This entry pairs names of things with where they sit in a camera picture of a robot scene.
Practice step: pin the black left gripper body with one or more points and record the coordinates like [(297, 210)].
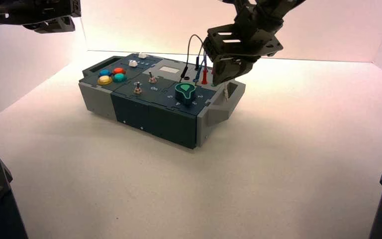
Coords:
[(29, 10)]

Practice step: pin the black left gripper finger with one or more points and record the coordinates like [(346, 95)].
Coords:
[(57, 25), (31, 27)]

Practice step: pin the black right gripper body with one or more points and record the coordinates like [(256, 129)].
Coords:
[(243, 39)]

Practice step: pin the green rotary knob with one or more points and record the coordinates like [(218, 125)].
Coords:
[(185, 94)]

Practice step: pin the teal round push button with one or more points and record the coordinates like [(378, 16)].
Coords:
[(119, 78)]

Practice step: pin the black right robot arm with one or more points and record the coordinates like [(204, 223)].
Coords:
[(276, 6)]

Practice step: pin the blue round push button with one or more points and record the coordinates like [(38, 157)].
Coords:
[(104, 73)]

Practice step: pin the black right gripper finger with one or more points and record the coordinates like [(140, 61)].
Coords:
[(245, 69), (222, 71)]

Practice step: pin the dark teal grey control box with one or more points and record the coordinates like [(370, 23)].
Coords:
[(151, 118)]

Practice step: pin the white rocker switch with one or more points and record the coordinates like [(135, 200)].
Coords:
[(142, 55), (132, 63)]

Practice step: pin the orange round push button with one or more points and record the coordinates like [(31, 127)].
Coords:
[(118, 71)]

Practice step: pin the yellow round push button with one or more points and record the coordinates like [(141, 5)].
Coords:
[(105, 80)]

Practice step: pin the metal toggle switch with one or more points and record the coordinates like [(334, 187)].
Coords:
[(138, 89), (152, 80)]

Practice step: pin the small white display window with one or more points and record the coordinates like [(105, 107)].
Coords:
[(169, 69)]

